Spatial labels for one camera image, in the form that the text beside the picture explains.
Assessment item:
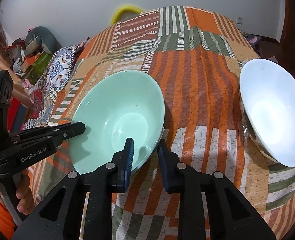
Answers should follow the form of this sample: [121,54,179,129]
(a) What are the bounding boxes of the orange sleeve forearm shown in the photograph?
[0,203,16,239]

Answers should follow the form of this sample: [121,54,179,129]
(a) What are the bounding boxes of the white wall socket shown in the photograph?
[236,17,243,24]

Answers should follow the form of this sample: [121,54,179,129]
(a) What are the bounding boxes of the grey plush toy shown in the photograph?
[25,27,62,54]

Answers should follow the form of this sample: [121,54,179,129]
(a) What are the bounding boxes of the yellow foam tube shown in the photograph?
[110,5,143,25]

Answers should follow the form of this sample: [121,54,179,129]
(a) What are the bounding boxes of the green storage box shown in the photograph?
[21,51,52,85]

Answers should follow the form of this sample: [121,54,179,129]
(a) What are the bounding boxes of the mint green bowl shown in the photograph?
[68,70,165,174]

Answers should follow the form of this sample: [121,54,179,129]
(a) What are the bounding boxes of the left hand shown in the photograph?
[0,169,35,215]

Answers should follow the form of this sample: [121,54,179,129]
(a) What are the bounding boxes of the white bowl with dots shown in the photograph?
[239,59,295,167]

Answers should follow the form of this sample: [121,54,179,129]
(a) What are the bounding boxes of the dark backpack on floor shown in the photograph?
[240,31,261,50]

